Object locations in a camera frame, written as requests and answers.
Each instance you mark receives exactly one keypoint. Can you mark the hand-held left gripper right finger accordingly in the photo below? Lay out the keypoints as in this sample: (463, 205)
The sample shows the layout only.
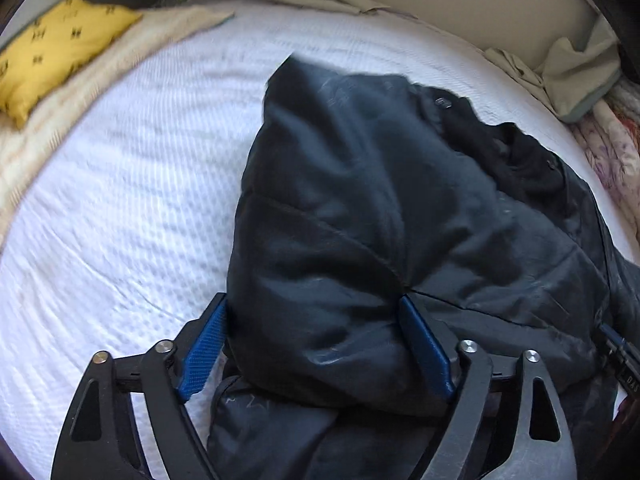
(425, 350)

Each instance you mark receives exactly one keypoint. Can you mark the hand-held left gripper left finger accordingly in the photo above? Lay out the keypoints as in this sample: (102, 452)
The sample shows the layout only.
(204, 350)

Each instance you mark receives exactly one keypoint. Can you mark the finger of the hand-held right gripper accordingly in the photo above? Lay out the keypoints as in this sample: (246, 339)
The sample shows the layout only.
(609, 334)

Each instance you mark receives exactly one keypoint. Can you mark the black puffer jacket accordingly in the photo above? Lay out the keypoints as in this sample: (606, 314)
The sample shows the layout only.
(375, 210)

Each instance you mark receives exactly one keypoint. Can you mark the white mattress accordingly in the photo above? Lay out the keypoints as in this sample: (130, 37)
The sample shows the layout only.
(150, 185)

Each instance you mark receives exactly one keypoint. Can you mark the floral blanket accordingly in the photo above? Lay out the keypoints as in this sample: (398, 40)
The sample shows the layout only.
(617, 145)

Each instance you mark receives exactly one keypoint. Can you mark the sage green cloth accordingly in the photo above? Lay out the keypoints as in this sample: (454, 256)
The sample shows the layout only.
(575, 70)

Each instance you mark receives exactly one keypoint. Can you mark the cream fleece blanket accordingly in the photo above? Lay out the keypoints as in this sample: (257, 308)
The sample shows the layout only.
(75, 110)

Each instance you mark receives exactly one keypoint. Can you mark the yellow patterned pillow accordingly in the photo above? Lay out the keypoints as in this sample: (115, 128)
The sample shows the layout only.
(55, 50)

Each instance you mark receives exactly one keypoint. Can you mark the beige padded headboard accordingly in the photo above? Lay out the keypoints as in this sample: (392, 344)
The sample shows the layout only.
(475, 5)

